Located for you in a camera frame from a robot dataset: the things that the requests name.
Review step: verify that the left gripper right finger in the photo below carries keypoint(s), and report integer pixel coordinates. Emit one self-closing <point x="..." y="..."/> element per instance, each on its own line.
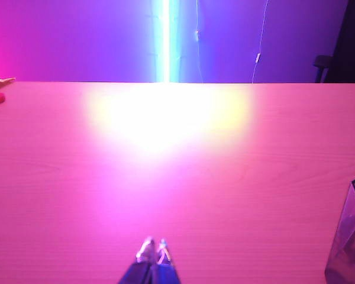
<point x="164" y="269"/>

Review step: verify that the black office chair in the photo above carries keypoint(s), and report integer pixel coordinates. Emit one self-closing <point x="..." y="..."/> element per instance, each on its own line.
<point x="352" y="44"/>

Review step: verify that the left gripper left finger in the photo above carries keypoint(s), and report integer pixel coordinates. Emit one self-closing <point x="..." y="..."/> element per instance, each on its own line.
<point x="140" y="266"/>

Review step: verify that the clear faceted glass mug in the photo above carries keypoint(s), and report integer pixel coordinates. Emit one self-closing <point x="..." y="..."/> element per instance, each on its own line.
<point x="350" y="236"/>

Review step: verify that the vertical glowing light strip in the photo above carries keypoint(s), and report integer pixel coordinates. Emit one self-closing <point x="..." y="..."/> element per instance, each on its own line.
<point x="166" y="41"/>

